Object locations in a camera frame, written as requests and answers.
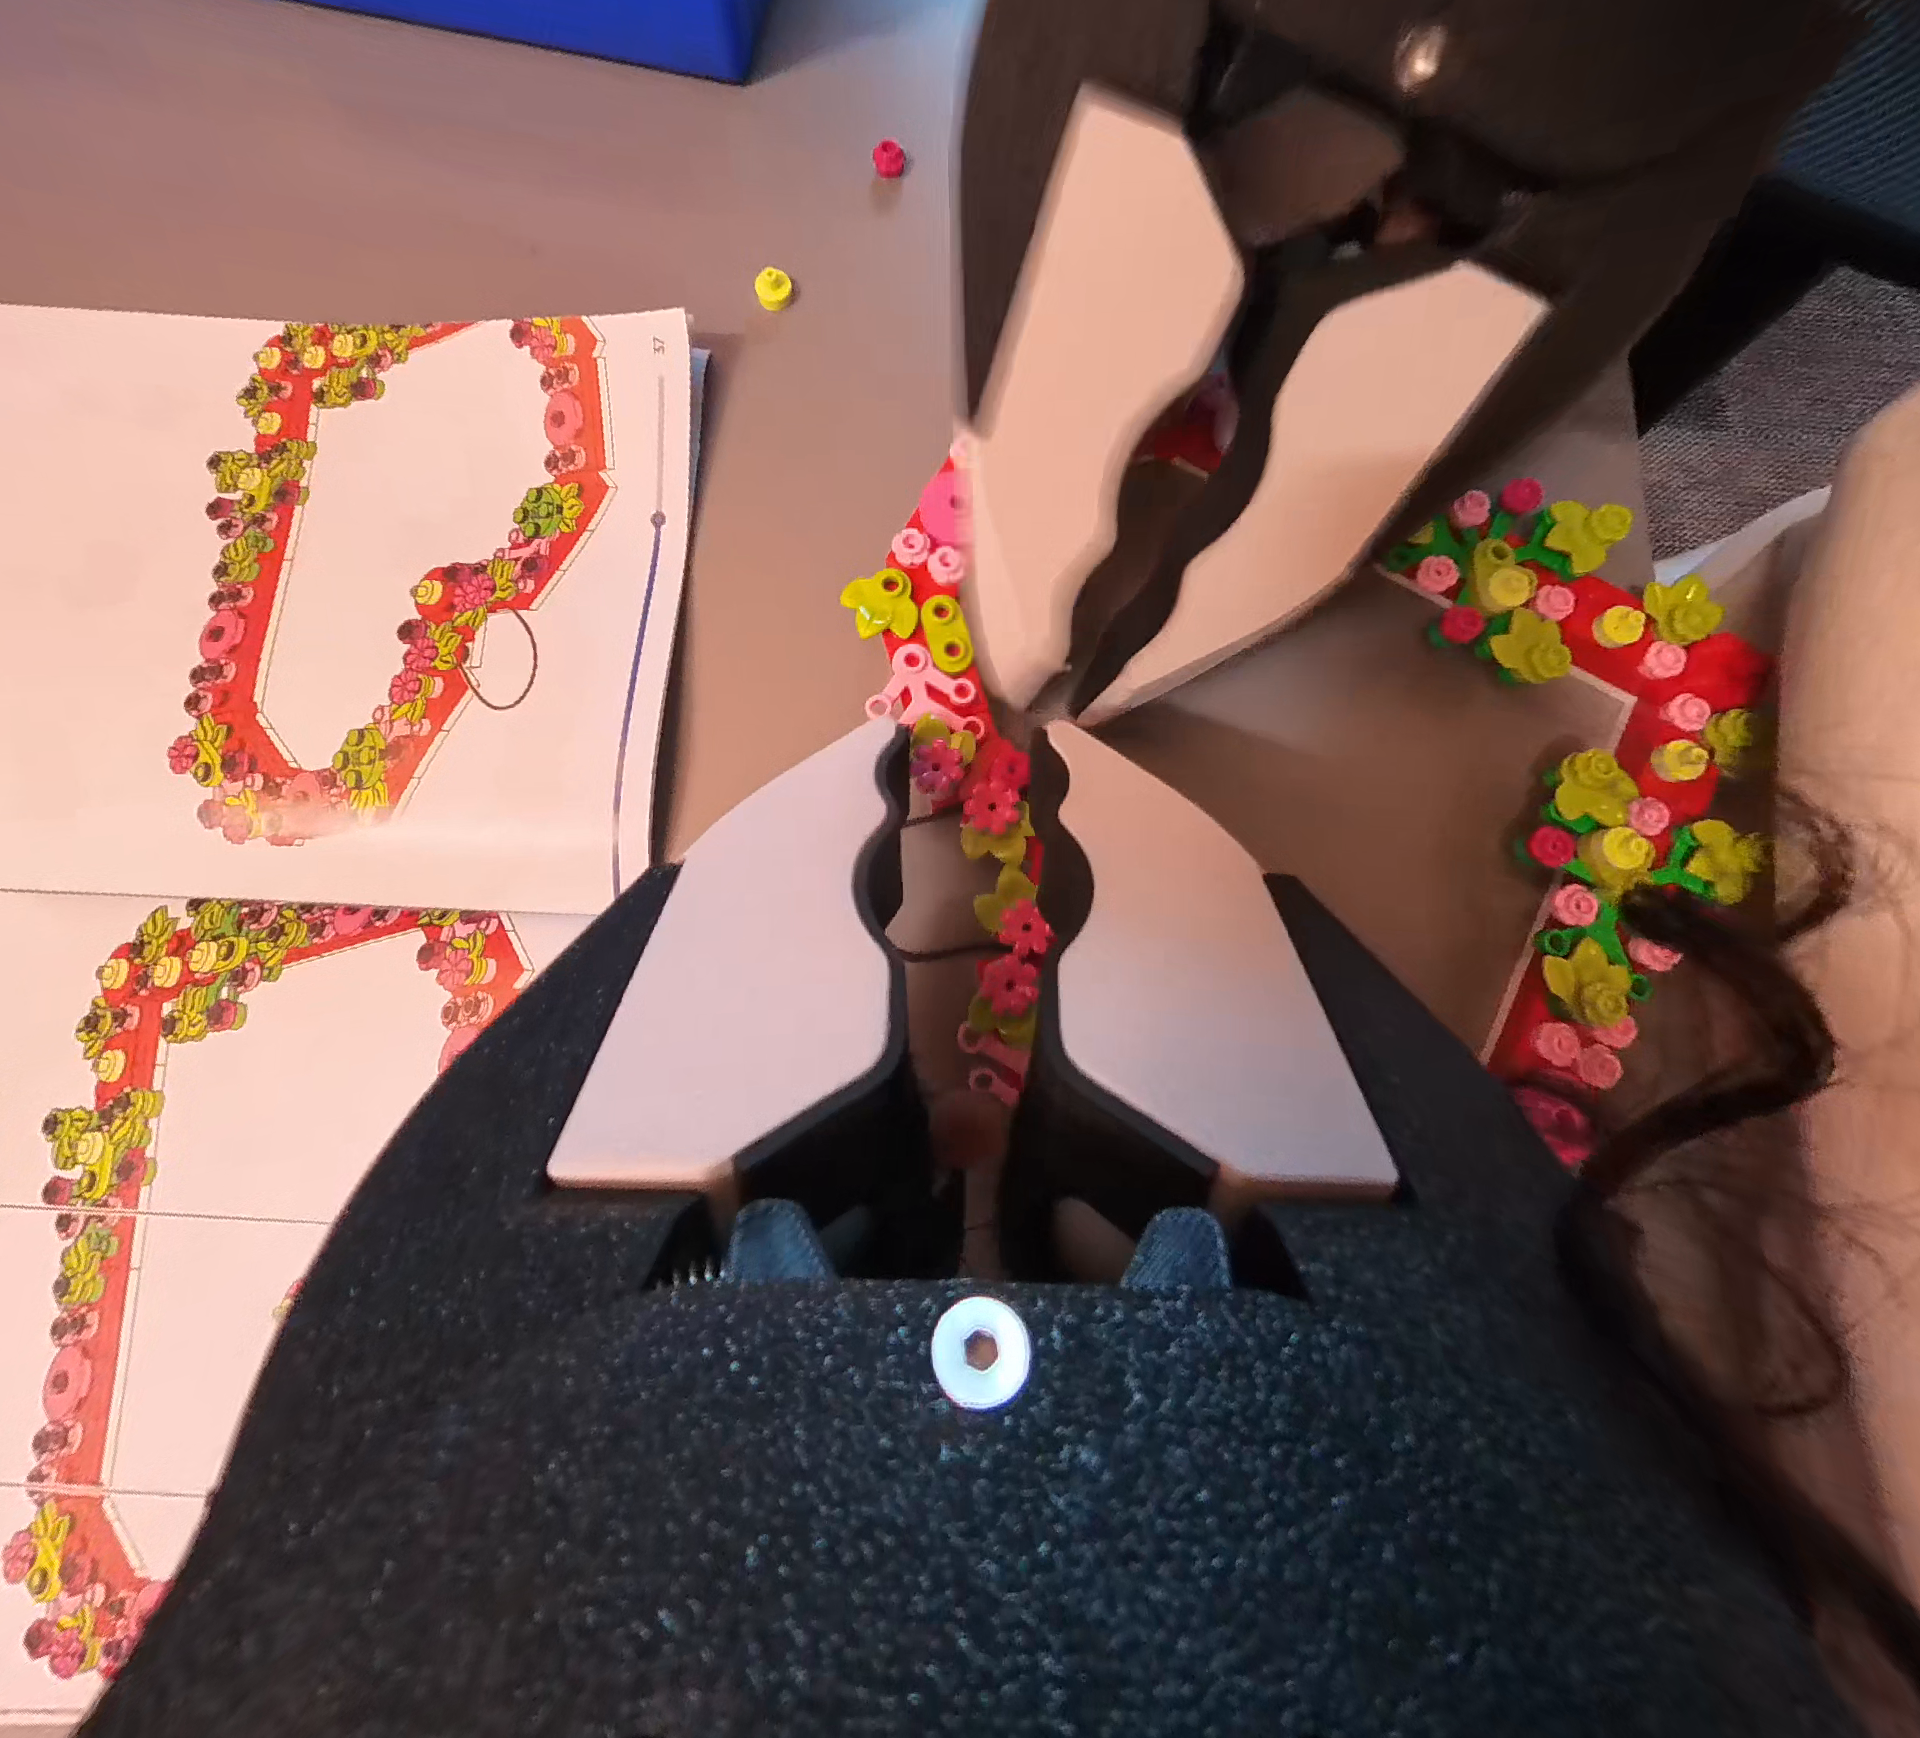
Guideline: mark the red round brick stud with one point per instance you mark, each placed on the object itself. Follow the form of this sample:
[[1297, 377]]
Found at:
[[887, 159]]

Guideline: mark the building instruction booklet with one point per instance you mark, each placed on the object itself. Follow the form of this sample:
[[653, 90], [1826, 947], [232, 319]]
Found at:
[[421, 493]]

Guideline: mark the red heart brick flower wreath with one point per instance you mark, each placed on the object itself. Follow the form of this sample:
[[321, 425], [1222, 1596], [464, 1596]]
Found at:
[[1724, 682]]

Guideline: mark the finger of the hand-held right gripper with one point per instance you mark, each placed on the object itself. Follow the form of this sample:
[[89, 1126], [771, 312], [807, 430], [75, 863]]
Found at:
[[1381, 432], [1080, 358]]

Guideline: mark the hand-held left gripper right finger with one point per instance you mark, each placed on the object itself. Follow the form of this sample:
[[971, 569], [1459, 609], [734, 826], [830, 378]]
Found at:
[[1217, 987]]

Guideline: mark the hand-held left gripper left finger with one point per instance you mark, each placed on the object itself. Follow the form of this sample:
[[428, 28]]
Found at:
[[719, 987]]

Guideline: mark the yellow round brick stud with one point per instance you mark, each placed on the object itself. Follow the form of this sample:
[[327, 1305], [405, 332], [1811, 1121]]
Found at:
[[773, 287]]

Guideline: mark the person's dark hair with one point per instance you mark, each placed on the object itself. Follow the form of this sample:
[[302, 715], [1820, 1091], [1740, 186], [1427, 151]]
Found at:
[[1784, 1017]]

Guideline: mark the grey desk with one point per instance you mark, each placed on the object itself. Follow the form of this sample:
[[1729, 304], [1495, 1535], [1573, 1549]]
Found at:
[[451, 163]]

